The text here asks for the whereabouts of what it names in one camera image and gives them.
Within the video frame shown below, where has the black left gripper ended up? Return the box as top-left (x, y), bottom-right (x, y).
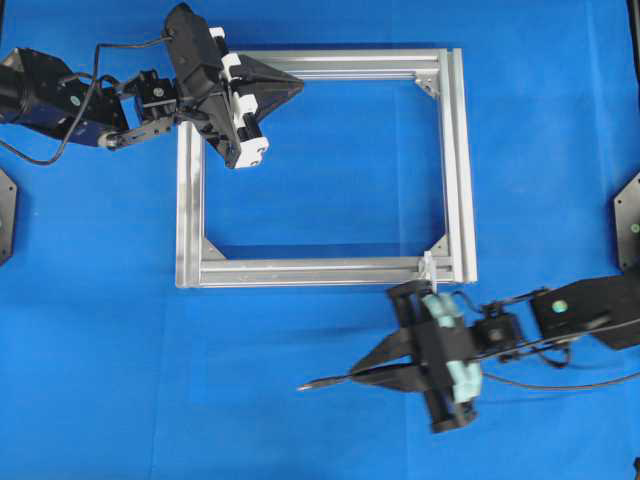
top-left (202, 27), bottom-right (303, 169)

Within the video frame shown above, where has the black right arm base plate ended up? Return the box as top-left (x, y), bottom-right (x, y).
top-left (613, 174), bottom-right (640, 271)

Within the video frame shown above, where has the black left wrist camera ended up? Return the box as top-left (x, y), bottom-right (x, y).
top-left (163, 3), bottom-right (223, 99)

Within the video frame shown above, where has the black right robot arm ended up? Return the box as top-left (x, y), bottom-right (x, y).
top-left (347, 275), bottom-right (639, 433)

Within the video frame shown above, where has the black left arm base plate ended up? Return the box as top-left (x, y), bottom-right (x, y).
top-left (0, 170), bottom-right (18, 264)

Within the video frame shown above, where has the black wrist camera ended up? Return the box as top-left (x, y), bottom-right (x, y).
top-left (163, 3), bottom-right (223, 99)
top-left (416, 318), bottom-right (476, 390)

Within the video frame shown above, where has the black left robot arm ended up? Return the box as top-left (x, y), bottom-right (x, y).
top-left (1, 27), bottom-right (304, 169)

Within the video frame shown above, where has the aluminium extrusion frame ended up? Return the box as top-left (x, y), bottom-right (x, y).
top-left (174, 47), bottom-right (479, 290)

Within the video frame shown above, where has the black usb cable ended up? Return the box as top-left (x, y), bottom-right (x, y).
top-left (296, 317), bottom-right (640, 392)

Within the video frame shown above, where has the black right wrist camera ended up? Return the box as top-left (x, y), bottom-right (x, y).
top-left (416, 318), bottom-right (476, 390)

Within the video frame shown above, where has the translucent white zip tie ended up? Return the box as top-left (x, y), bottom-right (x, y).
top-left (417, 251), bottom-right (438, 293)

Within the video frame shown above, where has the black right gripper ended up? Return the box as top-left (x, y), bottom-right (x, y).
top-left (350, 282), bottom-right (482, 433)

